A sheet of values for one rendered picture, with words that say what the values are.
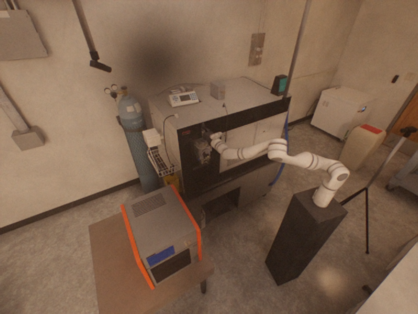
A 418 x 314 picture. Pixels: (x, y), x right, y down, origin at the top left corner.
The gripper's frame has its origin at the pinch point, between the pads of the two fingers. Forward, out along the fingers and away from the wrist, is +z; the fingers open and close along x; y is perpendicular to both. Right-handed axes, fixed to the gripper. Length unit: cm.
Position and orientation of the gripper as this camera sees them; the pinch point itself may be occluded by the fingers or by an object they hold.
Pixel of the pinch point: (202, 127)
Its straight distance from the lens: 144.9
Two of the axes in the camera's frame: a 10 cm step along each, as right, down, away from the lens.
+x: 8.6, -3.2, 4.0
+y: 0.0, 7.7, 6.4
